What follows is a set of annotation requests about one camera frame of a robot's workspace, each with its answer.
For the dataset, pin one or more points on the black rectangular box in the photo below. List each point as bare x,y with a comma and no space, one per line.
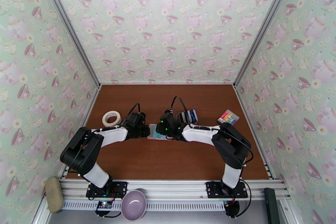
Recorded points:
271,205

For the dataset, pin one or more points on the teal credit card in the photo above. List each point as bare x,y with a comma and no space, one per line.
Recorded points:
160,136

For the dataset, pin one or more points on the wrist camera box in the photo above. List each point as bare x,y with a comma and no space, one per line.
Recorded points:
137,118
168,114

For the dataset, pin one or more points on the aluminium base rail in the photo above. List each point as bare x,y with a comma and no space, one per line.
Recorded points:
168,186

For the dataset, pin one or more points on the small circuit board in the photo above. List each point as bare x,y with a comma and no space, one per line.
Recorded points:
104,205

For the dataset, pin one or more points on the blue credit card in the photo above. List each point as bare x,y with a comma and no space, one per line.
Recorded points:
193,115

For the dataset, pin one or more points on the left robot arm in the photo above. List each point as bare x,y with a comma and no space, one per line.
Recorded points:
113,136

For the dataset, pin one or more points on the aluminium frame corner post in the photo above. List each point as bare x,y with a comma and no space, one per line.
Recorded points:
265,26
68,26

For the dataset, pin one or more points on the purple bowl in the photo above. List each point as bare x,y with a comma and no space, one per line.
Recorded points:
133,205

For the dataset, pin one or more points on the black round disc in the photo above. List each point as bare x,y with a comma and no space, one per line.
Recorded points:
232,208

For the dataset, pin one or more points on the beige masking tape roll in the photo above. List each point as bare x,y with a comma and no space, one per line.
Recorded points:
106,120

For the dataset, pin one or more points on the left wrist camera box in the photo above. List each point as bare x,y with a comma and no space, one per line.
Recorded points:
137,118

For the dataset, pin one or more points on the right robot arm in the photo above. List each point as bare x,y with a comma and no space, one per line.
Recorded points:
199,132

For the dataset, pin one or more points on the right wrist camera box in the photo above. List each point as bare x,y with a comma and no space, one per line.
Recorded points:
168,114

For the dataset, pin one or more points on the highlighter pen pack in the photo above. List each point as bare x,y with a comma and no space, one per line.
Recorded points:
228,117

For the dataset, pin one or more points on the aluminium table side rail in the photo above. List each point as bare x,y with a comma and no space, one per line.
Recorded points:
252,126
92,107

